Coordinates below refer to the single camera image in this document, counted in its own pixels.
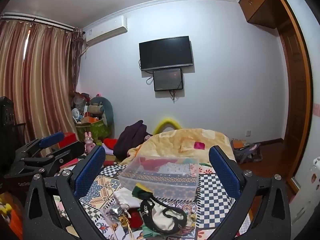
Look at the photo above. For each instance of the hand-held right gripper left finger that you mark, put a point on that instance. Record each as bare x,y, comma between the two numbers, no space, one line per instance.
90,170

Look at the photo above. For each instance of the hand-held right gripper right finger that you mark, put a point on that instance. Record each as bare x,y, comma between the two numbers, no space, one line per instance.
223,171

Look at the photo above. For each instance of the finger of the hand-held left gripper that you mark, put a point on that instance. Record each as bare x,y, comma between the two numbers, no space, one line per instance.
65,155
52,139

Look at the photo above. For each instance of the clear plastic storage box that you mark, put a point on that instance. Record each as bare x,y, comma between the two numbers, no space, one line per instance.
161,173

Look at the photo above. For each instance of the red box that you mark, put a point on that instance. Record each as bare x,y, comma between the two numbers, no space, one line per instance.
67,140

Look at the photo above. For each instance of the patterned patchwork bed sheet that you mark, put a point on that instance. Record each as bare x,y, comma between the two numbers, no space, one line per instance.
207,187

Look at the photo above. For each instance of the pink rabbit toy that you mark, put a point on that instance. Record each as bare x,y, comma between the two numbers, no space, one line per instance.
89,143

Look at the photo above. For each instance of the orange notebook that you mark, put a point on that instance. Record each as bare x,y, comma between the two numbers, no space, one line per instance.
238,143

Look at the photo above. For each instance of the grey backpack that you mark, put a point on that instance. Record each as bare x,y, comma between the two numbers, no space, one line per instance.
250,152

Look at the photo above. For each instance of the red cloth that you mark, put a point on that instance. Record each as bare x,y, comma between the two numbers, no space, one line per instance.
110,143

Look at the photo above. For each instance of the white blue plush toy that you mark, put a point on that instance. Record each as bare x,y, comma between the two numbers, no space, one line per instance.
76,115

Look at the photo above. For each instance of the green cardboard box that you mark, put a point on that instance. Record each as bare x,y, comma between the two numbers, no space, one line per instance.
93,129

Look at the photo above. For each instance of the white cloth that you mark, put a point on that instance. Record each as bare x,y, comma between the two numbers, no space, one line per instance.
125,196

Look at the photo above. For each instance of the black chair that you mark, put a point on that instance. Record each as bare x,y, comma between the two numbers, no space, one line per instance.
8,130

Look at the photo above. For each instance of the clear bag of trinkets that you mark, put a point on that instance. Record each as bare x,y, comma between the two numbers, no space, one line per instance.
113,211

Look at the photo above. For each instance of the yellow printed blanket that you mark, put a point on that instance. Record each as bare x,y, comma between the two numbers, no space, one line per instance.
185,142

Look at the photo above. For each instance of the dark purple garment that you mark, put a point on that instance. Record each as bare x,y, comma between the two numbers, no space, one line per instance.
131,140

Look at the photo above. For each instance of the grey plush shark toy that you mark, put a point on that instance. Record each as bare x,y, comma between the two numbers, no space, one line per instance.
103,108

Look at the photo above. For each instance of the striped red gold curtain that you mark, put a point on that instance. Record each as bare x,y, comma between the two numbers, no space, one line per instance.
37,80

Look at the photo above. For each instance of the red pouch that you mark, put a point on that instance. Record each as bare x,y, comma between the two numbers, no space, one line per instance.
135,219

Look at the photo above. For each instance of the wooden door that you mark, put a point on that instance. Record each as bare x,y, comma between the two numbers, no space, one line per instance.
295,100

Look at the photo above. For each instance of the white air conditioner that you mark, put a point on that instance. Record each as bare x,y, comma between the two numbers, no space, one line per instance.
106,30

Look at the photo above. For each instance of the wooden overhead cabinet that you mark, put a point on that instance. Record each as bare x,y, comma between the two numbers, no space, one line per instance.
260,2

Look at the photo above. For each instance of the small black wall monitor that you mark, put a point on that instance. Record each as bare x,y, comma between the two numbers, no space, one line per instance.
167,79

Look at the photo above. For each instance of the black wall television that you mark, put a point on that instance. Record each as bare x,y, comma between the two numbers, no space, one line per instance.
166,53

